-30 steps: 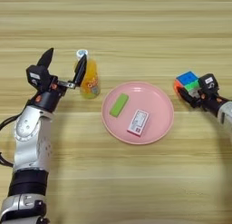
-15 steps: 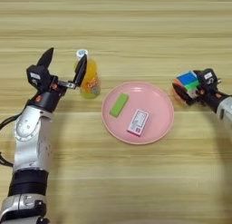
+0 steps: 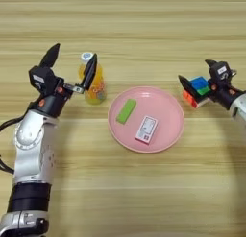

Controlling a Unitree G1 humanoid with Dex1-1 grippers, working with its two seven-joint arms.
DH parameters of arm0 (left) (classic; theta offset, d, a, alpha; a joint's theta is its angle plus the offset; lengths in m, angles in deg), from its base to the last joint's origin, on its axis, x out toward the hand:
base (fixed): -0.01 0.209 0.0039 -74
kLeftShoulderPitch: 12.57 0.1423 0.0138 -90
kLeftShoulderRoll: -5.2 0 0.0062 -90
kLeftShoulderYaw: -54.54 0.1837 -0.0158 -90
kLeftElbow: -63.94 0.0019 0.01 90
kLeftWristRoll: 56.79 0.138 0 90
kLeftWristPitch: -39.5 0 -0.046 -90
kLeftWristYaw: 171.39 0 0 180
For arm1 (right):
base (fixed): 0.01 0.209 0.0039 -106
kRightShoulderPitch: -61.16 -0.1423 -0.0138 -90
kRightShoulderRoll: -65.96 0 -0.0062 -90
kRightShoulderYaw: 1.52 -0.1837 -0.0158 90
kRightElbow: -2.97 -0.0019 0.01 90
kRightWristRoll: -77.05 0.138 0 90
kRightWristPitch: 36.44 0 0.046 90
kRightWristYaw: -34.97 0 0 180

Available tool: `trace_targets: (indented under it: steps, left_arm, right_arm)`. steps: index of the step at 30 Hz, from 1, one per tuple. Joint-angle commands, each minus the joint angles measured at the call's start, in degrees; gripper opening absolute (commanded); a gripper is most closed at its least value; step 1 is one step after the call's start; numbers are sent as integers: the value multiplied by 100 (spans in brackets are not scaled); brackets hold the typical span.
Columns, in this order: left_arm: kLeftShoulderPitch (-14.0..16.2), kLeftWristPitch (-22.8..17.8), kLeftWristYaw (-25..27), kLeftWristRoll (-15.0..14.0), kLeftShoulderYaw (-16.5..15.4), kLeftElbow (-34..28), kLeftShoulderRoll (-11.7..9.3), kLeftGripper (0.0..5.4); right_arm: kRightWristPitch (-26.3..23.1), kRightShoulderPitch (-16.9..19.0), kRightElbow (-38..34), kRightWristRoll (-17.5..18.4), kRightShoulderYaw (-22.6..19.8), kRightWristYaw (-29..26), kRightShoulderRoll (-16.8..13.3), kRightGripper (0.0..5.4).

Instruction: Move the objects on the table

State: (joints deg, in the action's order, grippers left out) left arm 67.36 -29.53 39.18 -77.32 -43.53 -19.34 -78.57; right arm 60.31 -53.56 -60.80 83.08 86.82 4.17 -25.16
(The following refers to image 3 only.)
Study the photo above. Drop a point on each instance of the pink round plate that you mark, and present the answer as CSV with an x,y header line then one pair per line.
x,y
166,119

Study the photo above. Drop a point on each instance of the multicoloured puzzle cube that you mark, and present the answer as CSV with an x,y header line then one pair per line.
x,y
200,84

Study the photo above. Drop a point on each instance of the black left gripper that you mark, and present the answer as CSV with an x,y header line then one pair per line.
x,y
51,105

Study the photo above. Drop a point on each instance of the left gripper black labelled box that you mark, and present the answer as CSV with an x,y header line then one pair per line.
x,y
41,79

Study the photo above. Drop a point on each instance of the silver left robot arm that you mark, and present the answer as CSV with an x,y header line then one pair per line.
x,y
32,151

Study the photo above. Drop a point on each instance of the small red white card box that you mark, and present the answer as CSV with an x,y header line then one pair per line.
x,y
146,129

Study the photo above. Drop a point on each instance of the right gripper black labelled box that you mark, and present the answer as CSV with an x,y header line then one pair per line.
x,y
221,73

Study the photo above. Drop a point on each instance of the green rectangular block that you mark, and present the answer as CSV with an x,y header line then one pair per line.
x,y
126,111

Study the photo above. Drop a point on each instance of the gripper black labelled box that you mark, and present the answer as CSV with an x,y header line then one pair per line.
x,y
221,73
41,79

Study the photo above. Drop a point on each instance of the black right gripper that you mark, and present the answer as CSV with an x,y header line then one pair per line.
x,y
226,95

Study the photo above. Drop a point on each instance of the orange juice bottle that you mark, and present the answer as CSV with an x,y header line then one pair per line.
x,y
97,93

